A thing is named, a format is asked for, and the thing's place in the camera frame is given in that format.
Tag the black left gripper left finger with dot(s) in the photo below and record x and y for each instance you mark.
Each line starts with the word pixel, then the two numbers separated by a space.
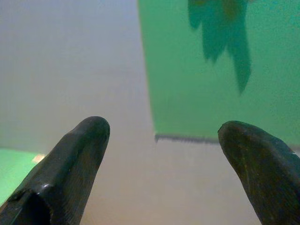
pixel 70 164

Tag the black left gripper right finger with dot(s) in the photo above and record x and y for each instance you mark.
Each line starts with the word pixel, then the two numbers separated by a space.
pixel 262 168

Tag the green table cover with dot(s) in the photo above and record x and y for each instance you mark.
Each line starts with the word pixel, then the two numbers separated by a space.
pixel 11 168

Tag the green wall sheet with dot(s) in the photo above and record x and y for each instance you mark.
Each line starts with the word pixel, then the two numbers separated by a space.
pixel 178 70

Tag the small white tape piece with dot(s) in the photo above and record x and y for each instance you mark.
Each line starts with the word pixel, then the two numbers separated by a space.
pixel 38 158

